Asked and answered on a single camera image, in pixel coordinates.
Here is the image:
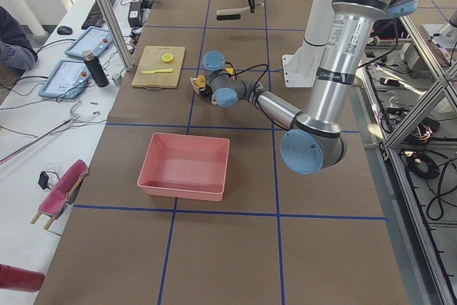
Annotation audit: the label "black computer mouse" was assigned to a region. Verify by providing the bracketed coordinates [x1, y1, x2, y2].
[56, 26, 73, 36]

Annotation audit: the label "black power adapter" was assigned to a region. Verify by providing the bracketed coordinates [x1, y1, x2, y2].
[128, 1, 143, 28]

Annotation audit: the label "grabber tool stick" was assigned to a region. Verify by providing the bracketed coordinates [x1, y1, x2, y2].
[0, 100, 108, 165]

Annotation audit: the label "black water bottle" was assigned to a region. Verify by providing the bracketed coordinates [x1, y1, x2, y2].
[82, 50, 109, 87]

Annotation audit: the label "beige plastic dustpan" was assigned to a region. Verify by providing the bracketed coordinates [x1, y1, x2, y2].
[190, 74, 217, 105]

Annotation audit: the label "blue tablet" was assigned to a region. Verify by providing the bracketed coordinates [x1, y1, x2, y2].
[39, 59, 91, 99]
[64, 26, 113, 59]

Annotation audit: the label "pink cloth on rack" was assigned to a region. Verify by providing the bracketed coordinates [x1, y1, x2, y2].
[30, 159, 89, 230]

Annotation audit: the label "white brush with black bristles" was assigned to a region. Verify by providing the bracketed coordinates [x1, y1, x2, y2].
[216, 2, 265, 21]

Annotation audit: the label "yellow lemon slices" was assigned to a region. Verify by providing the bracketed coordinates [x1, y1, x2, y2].
[161, 54, 174, 64]

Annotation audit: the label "red bottle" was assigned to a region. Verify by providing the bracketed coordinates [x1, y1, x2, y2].
[1, 264, 45, 293]

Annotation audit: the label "bamboo cutting board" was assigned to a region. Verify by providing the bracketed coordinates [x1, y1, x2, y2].
[131, 46, 186, 89]

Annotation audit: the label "pink plastic bin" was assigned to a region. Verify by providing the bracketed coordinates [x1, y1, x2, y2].
[137, 132, 230, 201]

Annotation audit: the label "seated person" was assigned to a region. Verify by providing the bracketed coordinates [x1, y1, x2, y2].
[1, 7, 38, 88]

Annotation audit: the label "blue tablet near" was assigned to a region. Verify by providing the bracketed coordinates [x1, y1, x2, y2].
[39, 59, 91, 99]

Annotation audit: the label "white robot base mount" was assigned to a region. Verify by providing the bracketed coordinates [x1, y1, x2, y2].
[282, 0, 334, 88]

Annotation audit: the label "yellow toy corn cob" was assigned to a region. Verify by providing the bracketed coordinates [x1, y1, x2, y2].
[196, 75, 206, 88]

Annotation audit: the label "yellow plastic knife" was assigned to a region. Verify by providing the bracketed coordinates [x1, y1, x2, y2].
[141, 68, 174, 75]

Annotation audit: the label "aluminium frame post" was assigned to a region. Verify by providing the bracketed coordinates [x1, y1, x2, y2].
[96, 0, 133, 71]

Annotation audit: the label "black keyboard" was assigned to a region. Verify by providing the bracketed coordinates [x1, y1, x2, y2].
[81, 2, 105, 30]

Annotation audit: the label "blue tablet far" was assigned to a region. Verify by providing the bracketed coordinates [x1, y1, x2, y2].
[64, 26, 113, 59]

